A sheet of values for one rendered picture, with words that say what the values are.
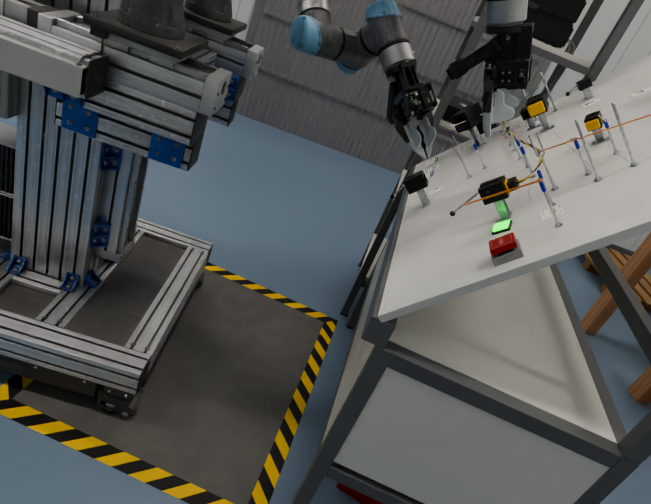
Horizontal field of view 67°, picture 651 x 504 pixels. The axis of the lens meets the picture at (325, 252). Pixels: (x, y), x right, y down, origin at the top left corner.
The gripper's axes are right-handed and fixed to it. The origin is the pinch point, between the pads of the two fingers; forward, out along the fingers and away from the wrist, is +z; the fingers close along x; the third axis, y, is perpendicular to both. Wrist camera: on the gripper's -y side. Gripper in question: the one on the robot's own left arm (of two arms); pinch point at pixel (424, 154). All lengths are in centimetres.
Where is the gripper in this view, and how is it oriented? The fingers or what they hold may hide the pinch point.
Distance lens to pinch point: 119.4
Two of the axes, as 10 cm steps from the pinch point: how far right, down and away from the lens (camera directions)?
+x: 9.4, -3.1, 1.6
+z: 3.1, 9.5, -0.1
